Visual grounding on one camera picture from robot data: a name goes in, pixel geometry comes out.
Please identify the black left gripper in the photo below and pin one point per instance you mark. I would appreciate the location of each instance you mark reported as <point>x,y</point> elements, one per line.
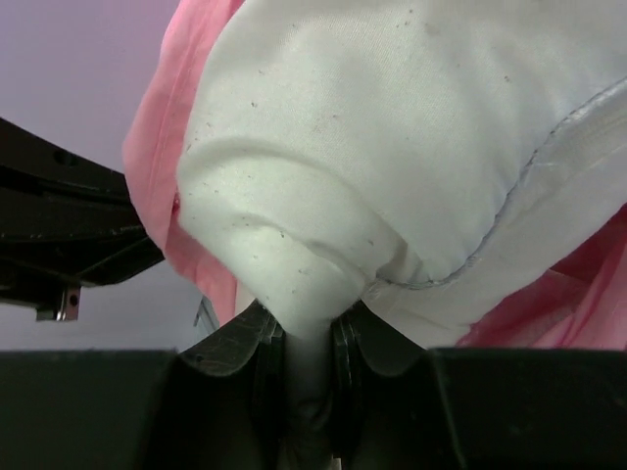
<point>67,224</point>

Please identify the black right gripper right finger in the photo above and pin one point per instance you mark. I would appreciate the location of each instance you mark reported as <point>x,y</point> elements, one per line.
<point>381,394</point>

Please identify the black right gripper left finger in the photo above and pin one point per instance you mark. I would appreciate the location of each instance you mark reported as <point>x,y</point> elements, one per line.
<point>233,393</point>

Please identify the white pillow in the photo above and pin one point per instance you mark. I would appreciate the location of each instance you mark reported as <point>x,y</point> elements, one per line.
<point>427,158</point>

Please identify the pink floral pillowcase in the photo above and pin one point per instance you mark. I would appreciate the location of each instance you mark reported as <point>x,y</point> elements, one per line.
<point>579,302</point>

